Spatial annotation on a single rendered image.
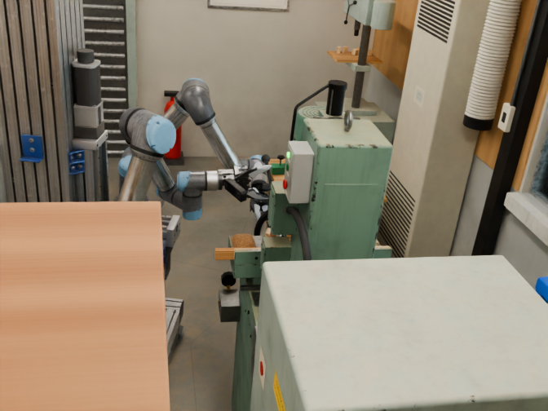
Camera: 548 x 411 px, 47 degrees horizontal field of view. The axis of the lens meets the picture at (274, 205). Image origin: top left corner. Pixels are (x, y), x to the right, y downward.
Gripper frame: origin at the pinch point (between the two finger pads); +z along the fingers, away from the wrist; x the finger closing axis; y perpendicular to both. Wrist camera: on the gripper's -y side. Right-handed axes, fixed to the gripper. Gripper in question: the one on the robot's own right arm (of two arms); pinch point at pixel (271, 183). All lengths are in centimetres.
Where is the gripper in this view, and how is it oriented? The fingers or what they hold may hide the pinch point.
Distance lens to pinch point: 240.5
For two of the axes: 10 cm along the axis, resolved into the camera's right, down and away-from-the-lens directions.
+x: -0.9, 7.9, 6.0
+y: -1.5, -6.1, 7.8
